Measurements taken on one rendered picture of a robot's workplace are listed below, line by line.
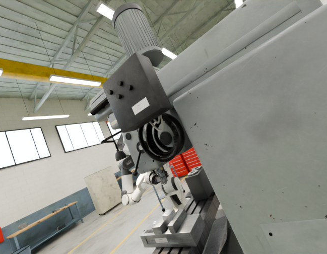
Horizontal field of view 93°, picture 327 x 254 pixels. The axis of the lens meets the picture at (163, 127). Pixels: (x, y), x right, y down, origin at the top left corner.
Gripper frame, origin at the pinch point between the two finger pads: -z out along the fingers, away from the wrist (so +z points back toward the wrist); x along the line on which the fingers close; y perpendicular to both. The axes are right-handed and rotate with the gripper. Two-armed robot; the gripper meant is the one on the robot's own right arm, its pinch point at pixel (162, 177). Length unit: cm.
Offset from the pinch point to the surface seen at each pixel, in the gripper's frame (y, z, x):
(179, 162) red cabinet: 70, 425, 306
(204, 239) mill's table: 37.3, -12.2, 2.0
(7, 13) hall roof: -491, 342, -49
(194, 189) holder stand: 23.2, 12.4, 27.3
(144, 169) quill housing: -9.3, -2.6, -9.7
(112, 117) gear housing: -45.8, 2.4, -14.0
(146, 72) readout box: -41, -51, -16
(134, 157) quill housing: -18.0, 0.6, -11.2
